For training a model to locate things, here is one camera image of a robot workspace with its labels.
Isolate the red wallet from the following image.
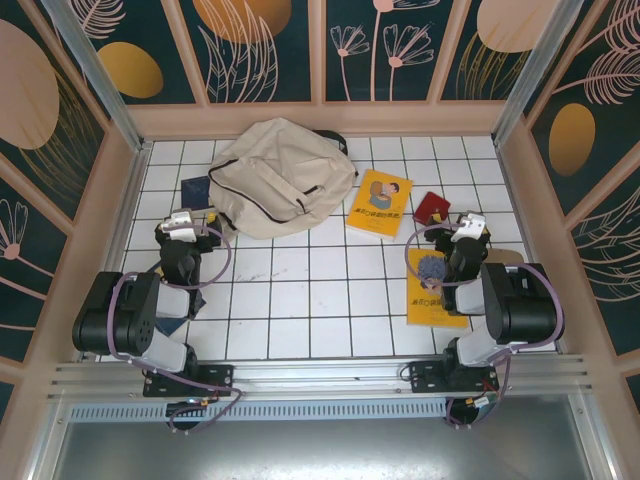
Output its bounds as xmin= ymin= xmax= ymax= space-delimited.
xmin=412 ymin=190 xmax=451 ymax=224

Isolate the thick navy notebook gold label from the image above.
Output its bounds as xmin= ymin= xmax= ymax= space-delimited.
xmin=180 ymin=175 xmax=214 ymax=211

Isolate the yellow book boy and bag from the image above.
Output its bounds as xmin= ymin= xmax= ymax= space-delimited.
xmin=345 ymin=168 xmax=415 ymax=244

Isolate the yellow book blue-haired figure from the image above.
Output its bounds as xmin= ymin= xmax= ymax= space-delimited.
xmin=405 ymin=248 xmax=471 ymax=330

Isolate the thin navy booklet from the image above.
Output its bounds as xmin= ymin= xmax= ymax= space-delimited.
xmin=152 ymin=264 xmax=209 ymax=339

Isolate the beige canvas backpack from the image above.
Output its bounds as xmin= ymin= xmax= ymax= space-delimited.
xmin=207 ymin=117 xmax=360 ymax=241

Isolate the small wiring connector board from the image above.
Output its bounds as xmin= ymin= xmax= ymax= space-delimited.
xmin=446 ymin=394 xmax=501 ymax=430
xmin=167 ymin=398 xmax=211 ymax=432

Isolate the grey metal sheet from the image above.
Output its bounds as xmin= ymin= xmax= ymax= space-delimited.
xmin=49 ymin=422 xmax=601 ymax=480

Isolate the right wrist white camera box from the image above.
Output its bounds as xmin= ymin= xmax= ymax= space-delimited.
xmin=452 ymin=212 xmax=487 ymax=240

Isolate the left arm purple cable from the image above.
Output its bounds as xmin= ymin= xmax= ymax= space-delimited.
xmin=108 ymin=224 xmax=246 ymax=434

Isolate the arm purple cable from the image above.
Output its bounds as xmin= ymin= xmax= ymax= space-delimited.
xmin=108 ymin=224 xmax=246 ymax=434
xmin=404 ymin=222 xmax=566 ymax=431

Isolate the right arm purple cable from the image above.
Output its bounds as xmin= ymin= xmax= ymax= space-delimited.
xmin=404 ymin=222 xmax=566 ymax=431

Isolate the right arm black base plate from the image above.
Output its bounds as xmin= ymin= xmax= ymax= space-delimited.
xmin=408 ymin=359 xmax=501 ymax=396

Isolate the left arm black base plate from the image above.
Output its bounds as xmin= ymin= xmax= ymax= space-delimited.
xmin=143 ymin=363 xmax=236 ymax=399

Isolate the aluminium corner post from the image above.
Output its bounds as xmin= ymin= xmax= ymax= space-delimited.
xmin=492 ymin=0 xmax=596 ymax=144
xmin=42 ymin=0 xmax=151 ymax=151

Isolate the aluminium mounting rail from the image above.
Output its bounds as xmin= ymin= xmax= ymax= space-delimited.
xmin=47 ymin=354 xmax=594 ymax=401

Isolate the slotted grey cable tray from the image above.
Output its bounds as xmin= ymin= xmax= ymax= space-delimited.
xmin=67 ymin=402 xmax=451 ymax=424

